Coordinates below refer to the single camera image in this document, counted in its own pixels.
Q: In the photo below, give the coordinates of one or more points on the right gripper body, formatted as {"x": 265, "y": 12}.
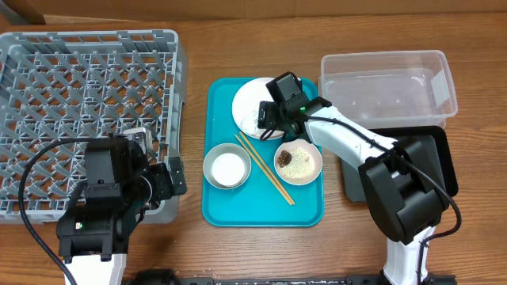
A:
{"x": 268, "y": 115}

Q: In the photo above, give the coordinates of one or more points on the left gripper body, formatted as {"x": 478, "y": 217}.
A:
{"x": 160, "y": 183}

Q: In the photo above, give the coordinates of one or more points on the brown food lump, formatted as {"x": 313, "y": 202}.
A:
{"x": 284, "y": 159}

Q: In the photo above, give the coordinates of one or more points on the small white dish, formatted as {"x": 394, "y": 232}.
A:
{"x": 311, "y": 149}

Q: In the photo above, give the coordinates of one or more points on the white cup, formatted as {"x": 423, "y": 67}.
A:
{"x": 228, "y": 170}

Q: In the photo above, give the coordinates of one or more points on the pile of rice grains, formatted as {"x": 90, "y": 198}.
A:
{"x": 301, "y": 166}

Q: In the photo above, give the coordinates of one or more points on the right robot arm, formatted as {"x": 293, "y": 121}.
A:
{"x": 405, "y": 194}

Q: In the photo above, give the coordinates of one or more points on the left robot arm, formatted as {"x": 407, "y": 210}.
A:
{"x": 110, "y": 203}

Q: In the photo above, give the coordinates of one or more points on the large white plate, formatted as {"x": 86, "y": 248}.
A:
{"x": 245, "y": 106}

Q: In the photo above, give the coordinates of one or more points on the upper wooden chopstick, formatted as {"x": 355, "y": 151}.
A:
{"x": 269, "y": 170}

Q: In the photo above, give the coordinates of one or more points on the wooden chopstick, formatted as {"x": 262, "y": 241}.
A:
{"x": 261, "y": 170}
{"x": 269, "y": 170}

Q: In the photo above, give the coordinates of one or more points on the grey bowl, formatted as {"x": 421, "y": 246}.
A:
{"x": 222, "y": 149}

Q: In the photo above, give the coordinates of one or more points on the lower wooden chopstick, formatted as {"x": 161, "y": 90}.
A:
{"x": 261, "y": 170}

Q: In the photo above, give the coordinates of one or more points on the teal plastic tray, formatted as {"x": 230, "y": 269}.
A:
{"x": 256, "y": 203}

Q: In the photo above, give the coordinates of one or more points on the clear plastic bin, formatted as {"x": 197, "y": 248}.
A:
{"x": 387, "y": 89}

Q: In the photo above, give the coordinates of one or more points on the grey plastic dish rack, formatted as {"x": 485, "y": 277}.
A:
{"x": 60, "y": 88}

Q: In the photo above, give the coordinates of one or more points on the black plastic tray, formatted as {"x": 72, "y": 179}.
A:
{"x": 434, "y": 140}

